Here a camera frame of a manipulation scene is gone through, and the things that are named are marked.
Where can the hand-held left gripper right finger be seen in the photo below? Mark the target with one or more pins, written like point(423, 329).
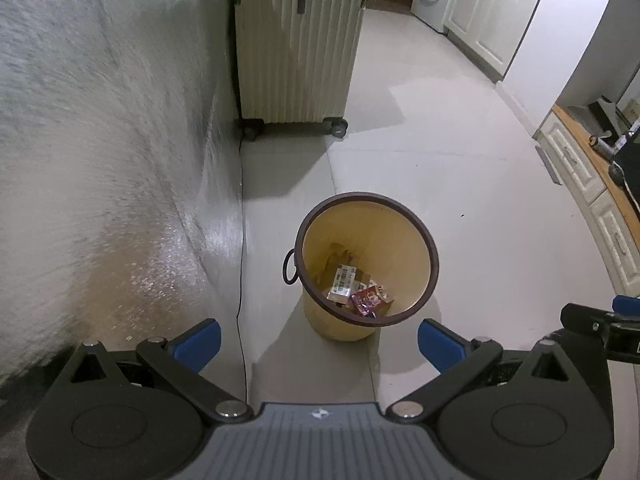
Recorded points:
point(441, 345)

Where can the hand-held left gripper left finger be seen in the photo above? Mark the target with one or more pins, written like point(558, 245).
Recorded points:
point(197, 344)

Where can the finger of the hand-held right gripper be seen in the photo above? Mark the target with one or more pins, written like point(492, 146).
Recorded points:
point(585, 321)
point(627, 304)

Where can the red snack box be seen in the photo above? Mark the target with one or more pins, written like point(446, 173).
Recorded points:
point(371, 301)

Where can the torn brown cardboard box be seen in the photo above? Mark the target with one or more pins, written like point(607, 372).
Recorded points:
point(345, 277)

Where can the yellow waste bin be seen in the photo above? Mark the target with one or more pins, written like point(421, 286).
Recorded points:
point(325, 240)

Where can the low white wood-topped cabinet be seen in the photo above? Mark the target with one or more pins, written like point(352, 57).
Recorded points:
point(585, 180)

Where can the dark cloth bag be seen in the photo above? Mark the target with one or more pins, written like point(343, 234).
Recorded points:
point(629, 170)

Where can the grey spray can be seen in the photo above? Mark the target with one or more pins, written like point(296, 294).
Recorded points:
point(601, 144)

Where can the brown white checkered tablecloth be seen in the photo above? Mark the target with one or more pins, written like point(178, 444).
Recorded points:
point(100, 160)

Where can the cream ribbed suitcase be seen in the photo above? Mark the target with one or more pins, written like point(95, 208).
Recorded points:
point(300, 55)

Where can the white kitchen base cabinets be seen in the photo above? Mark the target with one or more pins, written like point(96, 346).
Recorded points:
point(495, 15)

